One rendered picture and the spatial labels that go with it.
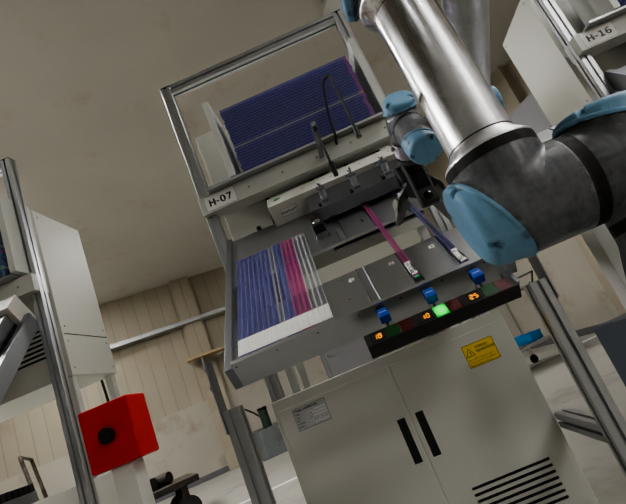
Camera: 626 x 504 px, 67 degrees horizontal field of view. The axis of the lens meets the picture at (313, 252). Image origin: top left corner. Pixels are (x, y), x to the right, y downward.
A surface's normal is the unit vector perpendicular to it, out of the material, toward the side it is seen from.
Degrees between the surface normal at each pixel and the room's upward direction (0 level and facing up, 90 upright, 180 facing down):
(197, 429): 90
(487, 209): 88
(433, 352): 90
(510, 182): 84
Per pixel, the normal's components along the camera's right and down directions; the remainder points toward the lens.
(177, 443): 0.18, -0.35
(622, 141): -0.27, -0.33
